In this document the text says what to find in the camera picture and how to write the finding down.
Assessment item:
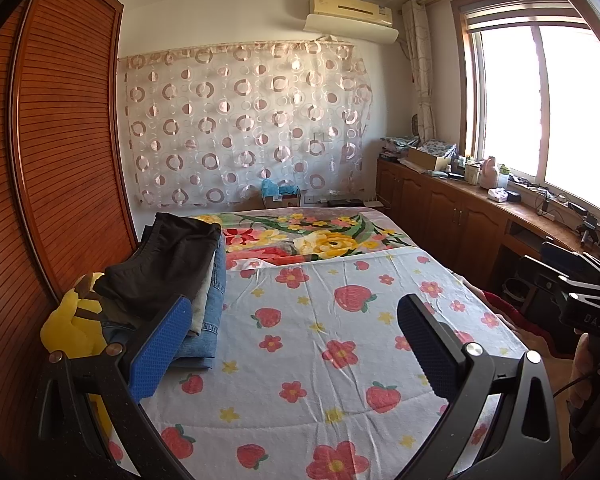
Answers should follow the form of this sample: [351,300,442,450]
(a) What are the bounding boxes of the person's right hand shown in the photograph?
[572,332,600,411]

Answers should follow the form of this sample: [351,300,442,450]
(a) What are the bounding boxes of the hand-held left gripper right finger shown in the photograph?
[396,294,563,480]

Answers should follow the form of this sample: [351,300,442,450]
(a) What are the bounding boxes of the yellow plush toy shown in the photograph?
[40,272,116,441]

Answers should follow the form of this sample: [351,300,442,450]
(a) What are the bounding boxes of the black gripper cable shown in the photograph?
[552,355,600,441]

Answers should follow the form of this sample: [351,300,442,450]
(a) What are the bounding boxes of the folded blue jeans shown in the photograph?
[100,225,228,371]

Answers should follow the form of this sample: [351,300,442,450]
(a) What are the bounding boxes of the black pants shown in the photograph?
[92,212,222,318]

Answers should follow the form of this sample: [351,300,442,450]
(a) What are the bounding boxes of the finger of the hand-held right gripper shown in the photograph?
[522,255,573,293]
[542,241,600,287]

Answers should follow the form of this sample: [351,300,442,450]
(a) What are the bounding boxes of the folded grey-green pants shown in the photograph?
[97,247,220,337]

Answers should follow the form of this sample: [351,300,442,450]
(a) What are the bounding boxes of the black charger cables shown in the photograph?
[522,180,586,221]

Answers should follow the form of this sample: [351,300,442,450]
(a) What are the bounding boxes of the wooden framed window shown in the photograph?
[452,0,600,233]

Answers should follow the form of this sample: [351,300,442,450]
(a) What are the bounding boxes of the beige wall air conditioner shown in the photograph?
[307,0,395,28]

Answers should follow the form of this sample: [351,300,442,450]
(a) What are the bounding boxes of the wooden slatted wardrobe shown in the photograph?
[0,0,138,461]

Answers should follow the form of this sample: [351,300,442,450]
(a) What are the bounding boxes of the long wooden cabinet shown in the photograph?
[376,157,600,311]

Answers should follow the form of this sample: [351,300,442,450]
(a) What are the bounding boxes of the large-flower floral blanket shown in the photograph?
[187,208,416,268]

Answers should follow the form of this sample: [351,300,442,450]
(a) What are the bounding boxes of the stack of patterned boxes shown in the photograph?
[380,136,421,161]

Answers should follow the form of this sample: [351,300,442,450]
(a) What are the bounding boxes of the sheer circle-patterned curtain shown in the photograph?
[117,42,373,208]

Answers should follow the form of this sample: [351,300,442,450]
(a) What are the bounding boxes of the strawberry flower bed sheet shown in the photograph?
[105,247,531,480]

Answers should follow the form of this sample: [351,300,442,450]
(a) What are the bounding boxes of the open cardboard box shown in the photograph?
[407,146,453,171]

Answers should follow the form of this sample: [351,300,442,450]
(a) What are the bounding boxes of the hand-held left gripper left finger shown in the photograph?
[27,294,195,480]

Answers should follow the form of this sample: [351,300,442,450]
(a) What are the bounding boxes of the black mini clamp stand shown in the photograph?
[577,212,600,246]

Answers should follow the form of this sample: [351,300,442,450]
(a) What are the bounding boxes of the black round bin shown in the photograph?
[502,275,536,303]

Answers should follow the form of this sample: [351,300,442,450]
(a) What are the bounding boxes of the white patterned window curtain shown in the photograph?
[401,0,438,143]

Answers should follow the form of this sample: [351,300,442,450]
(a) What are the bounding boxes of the floral patterned box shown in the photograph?
[420,140,458,158]

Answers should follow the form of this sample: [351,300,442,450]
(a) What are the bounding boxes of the blue plastic bag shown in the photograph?
[260,178,301,198]

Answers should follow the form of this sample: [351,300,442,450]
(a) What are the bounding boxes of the small cardboard box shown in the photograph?
[264,192,303,209]

